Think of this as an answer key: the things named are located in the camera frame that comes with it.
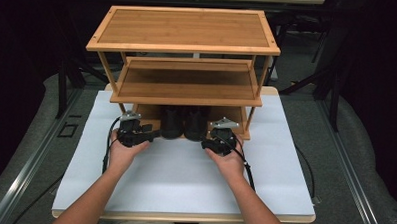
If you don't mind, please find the wooden three-tier shoe rack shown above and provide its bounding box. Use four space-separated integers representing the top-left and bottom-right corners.
83 3 283 143

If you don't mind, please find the white table mat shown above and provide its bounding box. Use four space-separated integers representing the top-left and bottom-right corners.
51 87 320 220

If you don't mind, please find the person's left hand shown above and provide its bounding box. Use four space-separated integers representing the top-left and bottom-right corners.
106 128 152 178

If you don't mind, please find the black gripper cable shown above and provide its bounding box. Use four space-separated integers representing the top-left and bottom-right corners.
11 113 122 224
215 128 259 192

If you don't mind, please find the metal floor rail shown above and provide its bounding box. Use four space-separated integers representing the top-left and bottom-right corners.
0 84 85 224
311 95 393 224

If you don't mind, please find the black metal stand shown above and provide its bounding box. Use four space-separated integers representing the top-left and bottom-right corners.
277 14 344 133
54 6 111 121

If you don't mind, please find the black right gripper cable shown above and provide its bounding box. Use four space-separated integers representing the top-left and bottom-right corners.
215 128 259 192

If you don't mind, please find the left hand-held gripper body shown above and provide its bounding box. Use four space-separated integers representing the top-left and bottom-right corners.
115 109 156 149

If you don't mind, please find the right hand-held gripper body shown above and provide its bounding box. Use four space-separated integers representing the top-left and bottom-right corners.
203 115 241 157

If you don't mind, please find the black sneaker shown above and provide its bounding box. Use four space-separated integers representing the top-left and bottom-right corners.
159 105 187 141
182 105 211 142

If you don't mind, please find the black square floor socket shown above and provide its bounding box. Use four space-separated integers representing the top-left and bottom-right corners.
57 121 80 139

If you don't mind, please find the person's right hand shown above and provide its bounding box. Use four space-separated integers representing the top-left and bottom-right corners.
203 131 249 186

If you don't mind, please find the black cable with plug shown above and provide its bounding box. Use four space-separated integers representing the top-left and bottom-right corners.
292 144 323 206

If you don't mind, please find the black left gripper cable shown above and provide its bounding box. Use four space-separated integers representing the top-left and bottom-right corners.
11 113 122 224

